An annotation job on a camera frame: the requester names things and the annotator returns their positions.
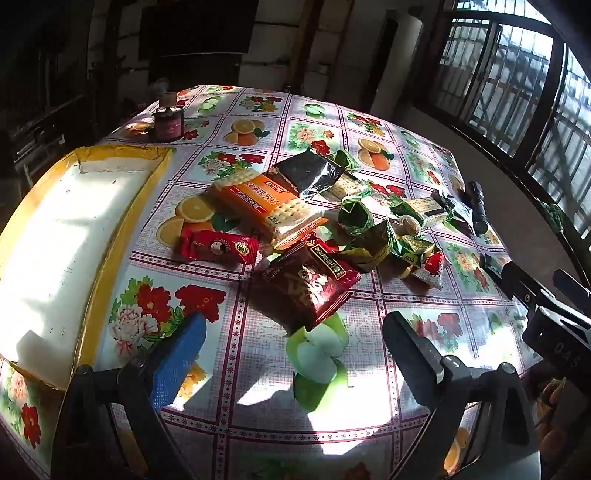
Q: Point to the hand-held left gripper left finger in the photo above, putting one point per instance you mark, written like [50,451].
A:
[178,357]

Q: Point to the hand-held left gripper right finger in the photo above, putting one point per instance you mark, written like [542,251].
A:
[408,357]

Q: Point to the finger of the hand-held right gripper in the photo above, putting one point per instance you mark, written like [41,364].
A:
[572,285]
[524,286]

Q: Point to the small dark packet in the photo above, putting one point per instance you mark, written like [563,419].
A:
[493,266]

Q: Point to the floral fruit print tablecloth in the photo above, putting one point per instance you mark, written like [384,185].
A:
[258,383]

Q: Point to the black flashlight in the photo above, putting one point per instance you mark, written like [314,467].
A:
[479,207]

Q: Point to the small red white snack packet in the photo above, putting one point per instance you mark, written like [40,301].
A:
[431,267]

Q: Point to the small green snack packet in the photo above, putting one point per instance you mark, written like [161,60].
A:
[413,251]

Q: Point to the dark green foil packet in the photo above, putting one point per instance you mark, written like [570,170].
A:
[455,205]

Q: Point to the small red candy packet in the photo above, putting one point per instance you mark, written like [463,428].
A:
[217,247]

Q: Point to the green gold snack packet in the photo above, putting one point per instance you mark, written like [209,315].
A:
[369,247]

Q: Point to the dark red rice cracker packet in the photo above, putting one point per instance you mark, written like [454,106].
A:
[302,288]

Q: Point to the green cracker packet black label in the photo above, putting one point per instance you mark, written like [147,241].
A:
[422,210]

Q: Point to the crumpled green snack packet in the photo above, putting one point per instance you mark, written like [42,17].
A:
[356,217]

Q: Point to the white box with yellow rim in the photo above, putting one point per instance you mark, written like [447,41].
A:
[60,258]

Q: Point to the orange cracker packet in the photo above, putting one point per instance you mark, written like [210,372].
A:
[263,198]

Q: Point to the pale cracker packet green ends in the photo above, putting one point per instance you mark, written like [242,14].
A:
[348,182]

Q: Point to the black window grille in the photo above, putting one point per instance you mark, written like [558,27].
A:
[521,83]

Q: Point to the black foil snack packet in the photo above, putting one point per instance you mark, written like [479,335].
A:
[304,173]

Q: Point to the small dark red bottle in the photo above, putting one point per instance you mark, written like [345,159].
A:
[167,122]

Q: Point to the dark cabinet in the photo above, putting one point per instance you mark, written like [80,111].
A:
[196,41]

